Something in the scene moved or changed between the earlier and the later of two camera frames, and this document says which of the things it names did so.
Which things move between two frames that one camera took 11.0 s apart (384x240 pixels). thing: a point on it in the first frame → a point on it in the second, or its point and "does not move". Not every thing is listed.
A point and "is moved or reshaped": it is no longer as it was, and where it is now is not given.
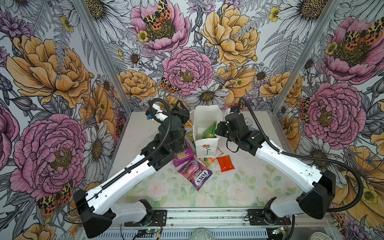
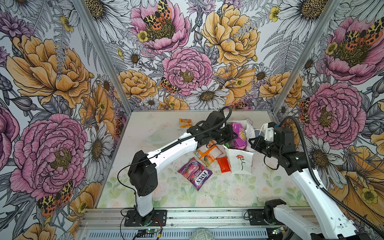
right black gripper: [220, 126] → [259, 140]
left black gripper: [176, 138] → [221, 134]
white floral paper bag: [206, 118] → [241, 160]
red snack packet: [225, 163] does not move
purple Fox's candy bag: [196, 174] does not move
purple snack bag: [183, 157] is moved or reshaped
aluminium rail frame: [237, 224] does not move
